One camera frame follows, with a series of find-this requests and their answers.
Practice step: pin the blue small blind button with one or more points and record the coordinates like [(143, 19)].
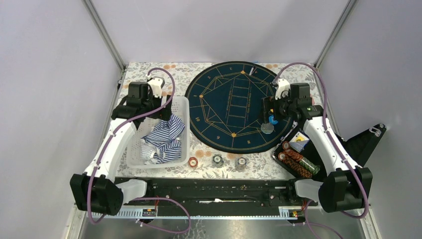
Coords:
[(272, 120)]

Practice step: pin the clear dealer button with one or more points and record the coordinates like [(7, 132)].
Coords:
[(267, 128)]

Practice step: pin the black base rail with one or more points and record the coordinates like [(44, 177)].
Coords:
[(220, 197)]

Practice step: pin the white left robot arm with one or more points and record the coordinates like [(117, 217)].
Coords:
[(95, 190)]

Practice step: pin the grey chip stack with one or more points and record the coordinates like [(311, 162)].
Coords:
[(241, 164)]

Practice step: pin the playing card deck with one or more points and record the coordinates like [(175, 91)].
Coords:
[(299, 141)]

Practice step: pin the red five chip stack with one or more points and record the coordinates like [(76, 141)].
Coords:
[(193, 162)]

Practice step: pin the blue white striped cloth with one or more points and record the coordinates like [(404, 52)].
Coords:
[(162, 144)]

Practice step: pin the black poker chip case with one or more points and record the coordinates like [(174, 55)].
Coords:
[(359, 147)]

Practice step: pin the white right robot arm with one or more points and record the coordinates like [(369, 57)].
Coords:
[(347, 184)]

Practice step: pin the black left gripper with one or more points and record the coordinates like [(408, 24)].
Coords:
[(163, 113)]

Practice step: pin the round dark poker mat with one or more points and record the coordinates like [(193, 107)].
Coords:
[(226, 108)]

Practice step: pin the red chip rows in case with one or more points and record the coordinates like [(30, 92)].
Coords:
[(292, 159)]

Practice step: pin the white plastic laundry basket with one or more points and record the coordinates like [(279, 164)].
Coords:
[(180, 108)]

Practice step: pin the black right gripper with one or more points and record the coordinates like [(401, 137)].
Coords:
[(271, 102)]

